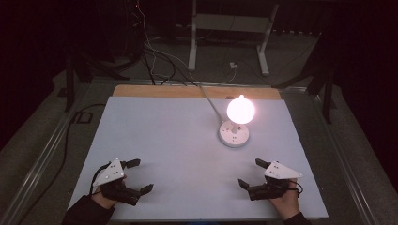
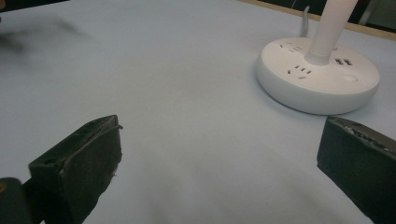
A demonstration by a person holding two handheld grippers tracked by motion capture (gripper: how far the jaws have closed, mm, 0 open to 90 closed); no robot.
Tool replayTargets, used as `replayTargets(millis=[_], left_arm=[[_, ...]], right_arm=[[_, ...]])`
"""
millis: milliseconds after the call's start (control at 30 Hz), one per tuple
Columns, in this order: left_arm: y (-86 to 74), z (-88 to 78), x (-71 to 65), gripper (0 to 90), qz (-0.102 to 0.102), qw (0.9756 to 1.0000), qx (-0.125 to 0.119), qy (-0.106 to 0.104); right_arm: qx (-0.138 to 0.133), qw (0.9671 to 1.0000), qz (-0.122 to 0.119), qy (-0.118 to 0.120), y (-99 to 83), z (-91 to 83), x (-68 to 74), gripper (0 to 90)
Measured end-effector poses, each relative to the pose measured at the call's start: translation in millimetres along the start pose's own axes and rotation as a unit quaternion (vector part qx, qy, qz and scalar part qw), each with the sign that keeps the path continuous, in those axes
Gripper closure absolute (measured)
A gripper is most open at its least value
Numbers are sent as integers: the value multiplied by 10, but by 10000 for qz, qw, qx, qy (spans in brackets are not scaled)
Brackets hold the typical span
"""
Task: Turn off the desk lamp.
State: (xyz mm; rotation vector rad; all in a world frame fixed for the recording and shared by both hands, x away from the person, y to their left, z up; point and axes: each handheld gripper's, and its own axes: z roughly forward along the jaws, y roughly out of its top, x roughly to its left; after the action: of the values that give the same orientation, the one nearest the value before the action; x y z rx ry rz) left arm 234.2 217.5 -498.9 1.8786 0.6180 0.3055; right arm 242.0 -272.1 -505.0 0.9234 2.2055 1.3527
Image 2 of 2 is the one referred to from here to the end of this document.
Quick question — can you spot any white lamp cable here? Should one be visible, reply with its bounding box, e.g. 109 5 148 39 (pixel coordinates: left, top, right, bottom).
299 5 311 38

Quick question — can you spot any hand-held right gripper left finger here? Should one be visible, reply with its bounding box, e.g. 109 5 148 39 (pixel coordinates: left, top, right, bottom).
28 114 123 224

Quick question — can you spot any white round power strip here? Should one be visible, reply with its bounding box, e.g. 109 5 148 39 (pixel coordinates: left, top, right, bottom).
255 0 381 116

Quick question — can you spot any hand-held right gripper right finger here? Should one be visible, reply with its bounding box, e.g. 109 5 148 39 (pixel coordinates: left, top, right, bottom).
317 116 396 224

